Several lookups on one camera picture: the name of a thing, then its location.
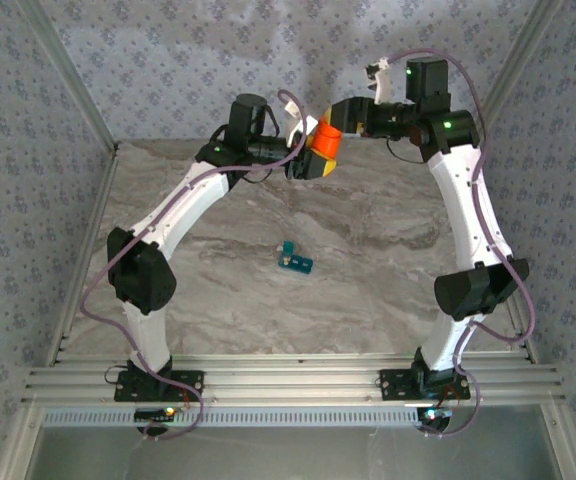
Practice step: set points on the orange pill bottle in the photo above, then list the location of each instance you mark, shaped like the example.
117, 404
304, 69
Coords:
325, 150

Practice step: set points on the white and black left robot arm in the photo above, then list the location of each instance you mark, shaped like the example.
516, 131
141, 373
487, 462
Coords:
140, 280

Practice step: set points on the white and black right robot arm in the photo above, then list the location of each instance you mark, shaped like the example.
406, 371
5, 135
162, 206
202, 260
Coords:
468, 210

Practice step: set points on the grey metal panel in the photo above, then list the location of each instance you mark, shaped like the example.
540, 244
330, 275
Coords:
293, 455

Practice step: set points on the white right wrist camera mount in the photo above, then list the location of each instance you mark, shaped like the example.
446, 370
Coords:
382, 87

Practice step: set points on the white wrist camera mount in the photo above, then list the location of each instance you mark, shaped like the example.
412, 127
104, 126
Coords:
299, 127
382, 87

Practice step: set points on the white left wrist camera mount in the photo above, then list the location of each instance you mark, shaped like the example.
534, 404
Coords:
299, 127

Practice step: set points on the slanted aluminium frame post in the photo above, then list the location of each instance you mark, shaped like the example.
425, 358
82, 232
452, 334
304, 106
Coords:
68, 75
513, 75

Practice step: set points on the wide aluminium frame rail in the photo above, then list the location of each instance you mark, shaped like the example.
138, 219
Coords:
293, 380

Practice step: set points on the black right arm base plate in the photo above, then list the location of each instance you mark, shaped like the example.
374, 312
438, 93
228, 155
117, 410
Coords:
398, 385

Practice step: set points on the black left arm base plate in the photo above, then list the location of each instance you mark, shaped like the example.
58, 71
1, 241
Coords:
188, 385

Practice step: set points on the short aluminium frame leg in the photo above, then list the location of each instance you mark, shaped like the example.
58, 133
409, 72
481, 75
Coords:
565, 442
18, 442

